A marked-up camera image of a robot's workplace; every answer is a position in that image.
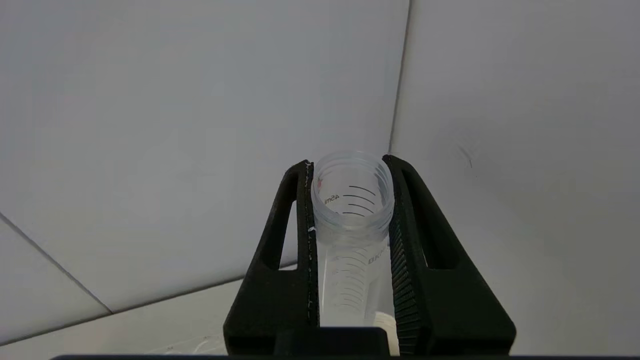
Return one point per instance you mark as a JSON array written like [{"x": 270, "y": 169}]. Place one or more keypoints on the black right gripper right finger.
[{"x": 450, "y": 310}]

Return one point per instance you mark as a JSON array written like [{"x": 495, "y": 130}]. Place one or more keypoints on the red pigment test tube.
[{"x": 352, "y": 235}]

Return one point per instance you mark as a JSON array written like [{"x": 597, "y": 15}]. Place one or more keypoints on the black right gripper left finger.
[{"x": 270, "y": 295}]

